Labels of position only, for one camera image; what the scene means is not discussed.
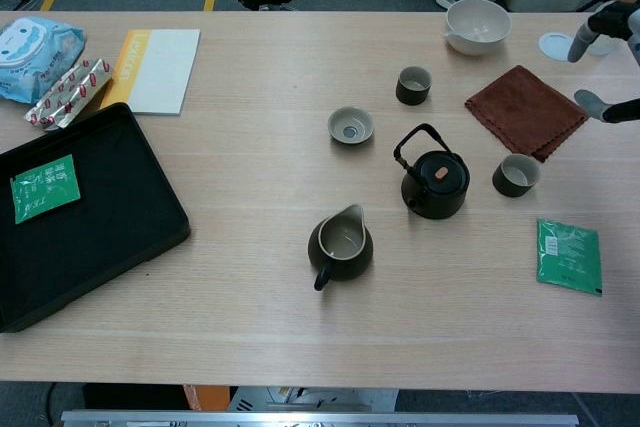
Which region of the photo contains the brown folded cloth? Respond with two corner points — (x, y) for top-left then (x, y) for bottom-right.
(463, 64), (592, 164)

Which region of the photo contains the robot base chassis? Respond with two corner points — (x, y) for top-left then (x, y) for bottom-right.
(229, 386), (399, 412)

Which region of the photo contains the aluminium rail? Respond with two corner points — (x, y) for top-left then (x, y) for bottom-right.
(60, 410), (580, 427)

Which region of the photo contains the grey ceramic strainer bowl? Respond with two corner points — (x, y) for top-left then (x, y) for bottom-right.
(327, 106), (376, 147)

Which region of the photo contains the cream bowl with spout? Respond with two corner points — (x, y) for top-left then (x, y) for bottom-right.
(442, 0), (513, 56)

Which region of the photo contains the blue wet wipes pack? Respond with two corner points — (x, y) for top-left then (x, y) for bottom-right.
(0, 17), (87, 105)

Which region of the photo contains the orange panel under table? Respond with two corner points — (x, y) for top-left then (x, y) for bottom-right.
(183, 384), (231, 412)

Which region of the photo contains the green tea packet with barcode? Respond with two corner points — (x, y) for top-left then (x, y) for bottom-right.
(535, 217), (604, 297)

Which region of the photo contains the frosted bottle with wooden cap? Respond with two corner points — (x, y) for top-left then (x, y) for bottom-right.
(582, 0), (640, 57)

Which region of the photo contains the black rectangular tray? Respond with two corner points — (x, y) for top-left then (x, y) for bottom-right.
(0, 102), (192, 334)

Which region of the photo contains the green tea packet white lettering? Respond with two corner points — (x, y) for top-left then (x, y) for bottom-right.
(10, 154), (82, 226)

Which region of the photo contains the yellow and white Lexicon book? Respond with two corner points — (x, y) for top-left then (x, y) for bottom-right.
(99, 28), (202, 117)

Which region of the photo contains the dark ceramic pitcher with handle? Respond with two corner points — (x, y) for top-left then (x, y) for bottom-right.
(307, 203), (374, 292)

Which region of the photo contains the black teapot with loop handle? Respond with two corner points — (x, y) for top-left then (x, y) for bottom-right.
(392, 122), (472, 221)

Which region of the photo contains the dark ceramic teacup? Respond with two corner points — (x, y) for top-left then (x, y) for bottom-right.
(492, 153), (542, 198)
(395, 66), (433, 107)

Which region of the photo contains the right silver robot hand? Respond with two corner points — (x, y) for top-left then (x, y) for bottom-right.
(567, 0), (640, 124)

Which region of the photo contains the silver red snack packet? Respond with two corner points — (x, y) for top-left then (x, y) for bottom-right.
(23, 57), (114, 132)

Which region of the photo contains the white round lid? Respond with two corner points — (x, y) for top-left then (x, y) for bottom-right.
(538, 31), (581, 62)

